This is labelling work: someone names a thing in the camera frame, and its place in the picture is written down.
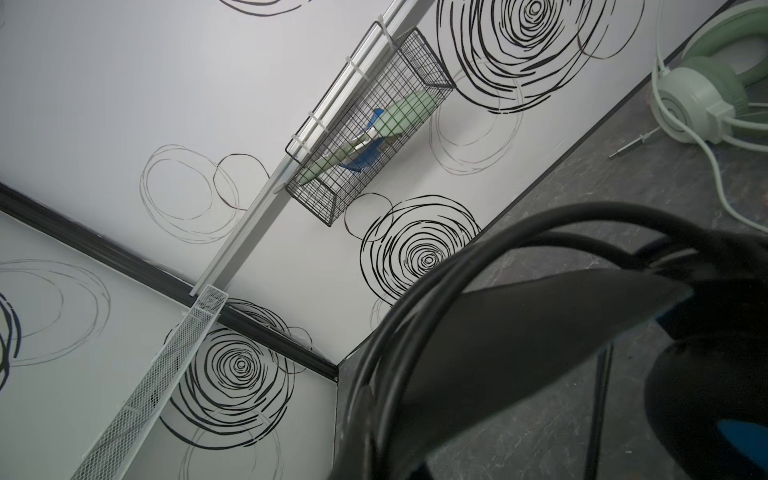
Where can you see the black gaming headphones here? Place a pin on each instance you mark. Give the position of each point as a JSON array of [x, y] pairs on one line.
[[504, 318]]

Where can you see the mint green headphones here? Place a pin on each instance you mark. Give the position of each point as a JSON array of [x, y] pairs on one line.
[[705, 96]]

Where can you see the blue tool in basket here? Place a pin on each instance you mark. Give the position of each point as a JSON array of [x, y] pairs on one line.
[[367, 151]]

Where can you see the green brush in basket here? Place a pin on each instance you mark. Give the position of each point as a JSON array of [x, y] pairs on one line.
[[391, 122]]

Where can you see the black wire wall basket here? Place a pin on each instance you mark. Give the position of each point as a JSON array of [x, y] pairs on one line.
[[397, 96]]

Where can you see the white mesh wall shelf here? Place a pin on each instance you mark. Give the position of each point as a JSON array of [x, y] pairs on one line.
[[111, 455]]

